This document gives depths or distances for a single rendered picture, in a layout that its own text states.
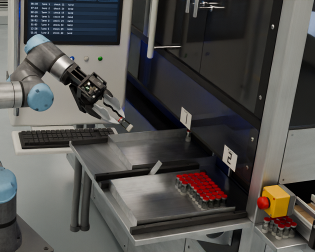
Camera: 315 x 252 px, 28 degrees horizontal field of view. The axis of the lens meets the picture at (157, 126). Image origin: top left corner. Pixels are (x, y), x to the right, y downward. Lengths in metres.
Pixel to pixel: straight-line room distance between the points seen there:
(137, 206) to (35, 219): 1.62
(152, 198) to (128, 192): 0.09
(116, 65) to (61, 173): 1.50
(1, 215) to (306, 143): 0.95
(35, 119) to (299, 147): 1.22
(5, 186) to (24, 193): 1.97
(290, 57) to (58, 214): 2.13
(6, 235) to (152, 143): 0.79
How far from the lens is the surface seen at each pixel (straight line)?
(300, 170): 2.03
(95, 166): 2.26
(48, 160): 4.21
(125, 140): 2.47
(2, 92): 1.77
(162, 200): 2.08
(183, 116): 2.39
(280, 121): 1.90
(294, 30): 1.81
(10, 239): 1.95
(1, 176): 1.90
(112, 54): 2.68
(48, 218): 3.60
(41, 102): 1.78
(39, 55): 1.90
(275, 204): 1.91
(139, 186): 2.15
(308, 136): 1.99
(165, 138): 2.52
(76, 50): 2.65
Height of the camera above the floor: 1.93
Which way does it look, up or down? 23 degrees down
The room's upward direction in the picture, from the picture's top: 6 degrees clockwise
